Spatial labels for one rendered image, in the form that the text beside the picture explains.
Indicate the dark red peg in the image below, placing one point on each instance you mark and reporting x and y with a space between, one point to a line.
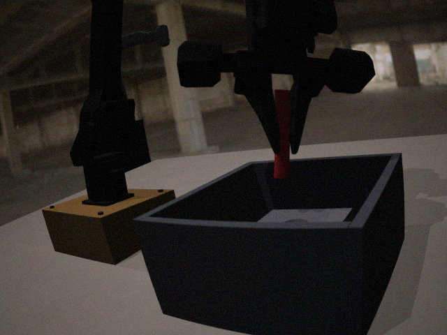
282 160

